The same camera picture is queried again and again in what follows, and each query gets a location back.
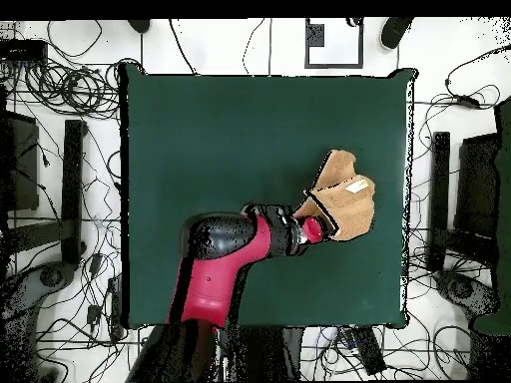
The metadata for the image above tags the tan terry towel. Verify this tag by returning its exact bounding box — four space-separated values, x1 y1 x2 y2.
292 149 376 243

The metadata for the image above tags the grey square floor frame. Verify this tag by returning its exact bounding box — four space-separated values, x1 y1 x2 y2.
304 17 364 69

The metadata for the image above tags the black electronics box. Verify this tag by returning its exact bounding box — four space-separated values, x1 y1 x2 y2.
0 39 49 63

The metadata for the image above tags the black T-shaped stand base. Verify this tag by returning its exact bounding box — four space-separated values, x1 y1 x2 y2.
7 119 88 266
425 131 496 272

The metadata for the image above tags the tangled black cable bundle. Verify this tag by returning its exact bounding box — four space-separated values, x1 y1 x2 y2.
0 19 121 121

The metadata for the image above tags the grey caster base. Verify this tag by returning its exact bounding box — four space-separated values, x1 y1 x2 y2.
434 270 500 320
0 260 77 382

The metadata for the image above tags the dark green table cloth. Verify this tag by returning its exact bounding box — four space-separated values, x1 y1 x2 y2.
119 63 418 330

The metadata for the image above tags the black square case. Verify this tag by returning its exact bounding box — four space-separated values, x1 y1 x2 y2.
454 133 500 240
0 111 41 212

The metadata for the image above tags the black power strip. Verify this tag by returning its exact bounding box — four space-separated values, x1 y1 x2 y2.
107 274 125 340

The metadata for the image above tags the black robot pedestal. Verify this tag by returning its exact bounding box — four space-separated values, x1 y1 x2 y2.
223 326 304 382

